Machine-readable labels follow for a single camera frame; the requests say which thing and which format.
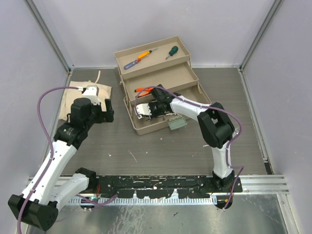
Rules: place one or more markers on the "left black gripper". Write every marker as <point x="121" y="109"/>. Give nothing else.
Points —
<point x="104" y="116"/>

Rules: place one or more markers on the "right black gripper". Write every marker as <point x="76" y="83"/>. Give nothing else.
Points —
<point x="152" y="114"/>

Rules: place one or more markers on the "orange handled pliers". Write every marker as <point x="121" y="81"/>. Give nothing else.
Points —
<point x="141" y="92"/>

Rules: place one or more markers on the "yellow handled tool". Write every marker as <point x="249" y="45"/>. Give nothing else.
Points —
<point x="144" y="54"/>

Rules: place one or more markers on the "green handled screwdriver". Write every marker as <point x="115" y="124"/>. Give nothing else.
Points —
<point x="173" y="51"/>

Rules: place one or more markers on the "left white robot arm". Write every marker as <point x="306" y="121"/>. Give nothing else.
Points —
<point x="39" y="203"/>

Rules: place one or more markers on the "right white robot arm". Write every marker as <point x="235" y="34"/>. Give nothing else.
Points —
<point x="215" y="125"/>

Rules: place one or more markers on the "beige cloth bag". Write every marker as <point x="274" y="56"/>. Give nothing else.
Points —
<point x="70" y="95"/>

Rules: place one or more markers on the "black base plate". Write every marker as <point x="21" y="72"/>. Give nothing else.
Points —
<point x="186" y="186"/>

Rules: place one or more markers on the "slotted cable duct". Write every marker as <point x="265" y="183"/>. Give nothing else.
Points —
<point x="173" y="200"/>

